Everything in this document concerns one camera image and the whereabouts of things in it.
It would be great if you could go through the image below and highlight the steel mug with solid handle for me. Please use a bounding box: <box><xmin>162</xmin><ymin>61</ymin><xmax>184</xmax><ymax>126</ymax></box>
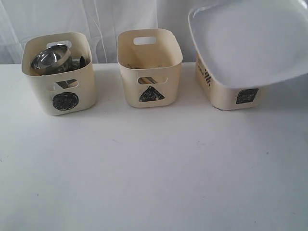
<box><xmin>70</xmin><ymin>56</ymin><xmax>89</xmax><ymax>71</ymax></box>

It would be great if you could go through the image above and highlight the cream bin with square mark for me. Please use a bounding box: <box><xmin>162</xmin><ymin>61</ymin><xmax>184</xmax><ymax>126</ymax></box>
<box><xmin>195</xmin><ymin>53</ymin><xmax>267</xmax><ymax>111</ymax></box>

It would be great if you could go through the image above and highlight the wooden chopstick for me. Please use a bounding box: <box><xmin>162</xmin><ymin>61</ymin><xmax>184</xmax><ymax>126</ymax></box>
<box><xmin>138</xmin><ymin>77</ymin><xmax>157</xmax><ymax>85</ymax></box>

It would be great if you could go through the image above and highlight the white square plate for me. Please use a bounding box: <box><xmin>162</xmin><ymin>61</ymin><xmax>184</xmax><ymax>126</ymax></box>
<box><xmin>188</xmin><ymin>0</ymin><xmax>308</xmax><ymax>88</ymax></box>

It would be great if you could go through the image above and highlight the white curtain backdrop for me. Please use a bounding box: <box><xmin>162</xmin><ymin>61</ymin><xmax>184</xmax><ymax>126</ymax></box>
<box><xmin>0</xmin><ymin>0</ymin><xmax>202</xmax><ymax>64</ymax></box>

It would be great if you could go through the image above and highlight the cream bin with circle mark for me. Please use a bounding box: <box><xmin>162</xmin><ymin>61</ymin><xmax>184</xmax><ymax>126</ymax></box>
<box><xmin>22</xmin><ymin>32</ymin><xmax>96</xmax><ymax>116</ymax></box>

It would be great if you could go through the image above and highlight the stainless steel bowl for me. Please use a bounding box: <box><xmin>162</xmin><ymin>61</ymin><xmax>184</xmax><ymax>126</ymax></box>
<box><xmin>30</xmin><ymin>44</ymin><xmax>72</xmax><ymax>75</ymax></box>

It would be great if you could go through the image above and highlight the cream bin with triangle mark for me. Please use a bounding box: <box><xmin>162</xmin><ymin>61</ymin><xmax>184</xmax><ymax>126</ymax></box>
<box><xmin>117</xmin><ymin>28</ymin><xmax>183</xmax><ymax>108</ymax></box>

